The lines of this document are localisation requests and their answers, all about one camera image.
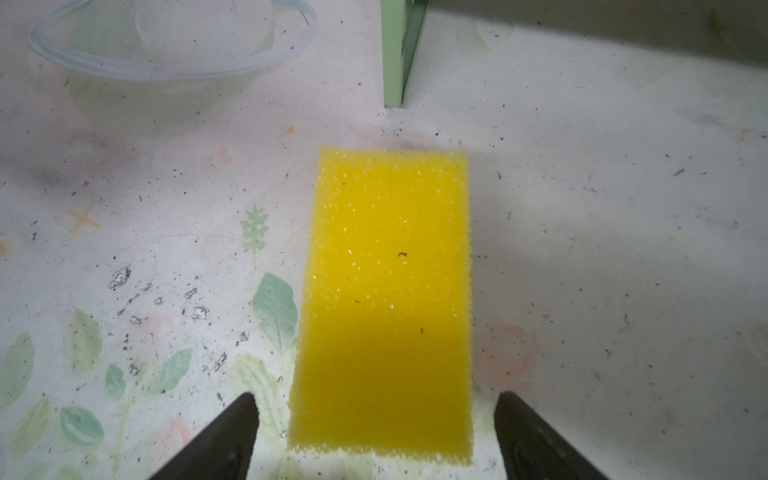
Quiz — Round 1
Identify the green metal shelf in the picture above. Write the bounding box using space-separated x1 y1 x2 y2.
380 0 429 108

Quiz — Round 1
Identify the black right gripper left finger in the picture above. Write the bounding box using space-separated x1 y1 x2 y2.
150 392 259 480

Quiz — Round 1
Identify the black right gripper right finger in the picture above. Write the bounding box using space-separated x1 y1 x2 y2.
494 391 607 480

